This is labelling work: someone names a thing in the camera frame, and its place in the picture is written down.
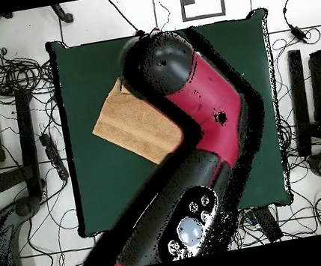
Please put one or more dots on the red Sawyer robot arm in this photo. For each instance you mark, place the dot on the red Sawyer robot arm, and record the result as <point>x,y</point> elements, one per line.
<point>203,101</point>

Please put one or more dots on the black chair caster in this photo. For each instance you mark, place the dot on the black chair caster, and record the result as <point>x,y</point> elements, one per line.
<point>63,15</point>
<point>7,15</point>

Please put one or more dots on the black power strip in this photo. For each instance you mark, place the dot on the black power strip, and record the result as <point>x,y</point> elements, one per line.
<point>52,155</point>

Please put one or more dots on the dark green table cloth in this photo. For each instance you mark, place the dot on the dark green table cloth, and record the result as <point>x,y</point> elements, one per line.
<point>101,179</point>

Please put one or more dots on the black oblong floor device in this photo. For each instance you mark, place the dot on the black oblong floor device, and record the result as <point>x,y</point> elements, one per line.
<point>268,224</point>

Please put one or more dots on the black power adapter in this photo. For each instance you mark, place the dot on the black power adapter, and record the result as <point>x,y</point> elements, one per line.
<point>298,33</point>

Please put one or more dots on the black floor bar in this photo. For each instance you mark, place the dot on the black floor bar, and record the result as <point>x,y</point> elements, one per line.
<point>26,140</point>
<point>299,94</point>

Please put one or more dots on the tan terry towel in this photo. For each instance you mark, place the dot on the tan terry towel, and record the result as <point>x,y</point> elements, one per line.
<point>135,125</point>

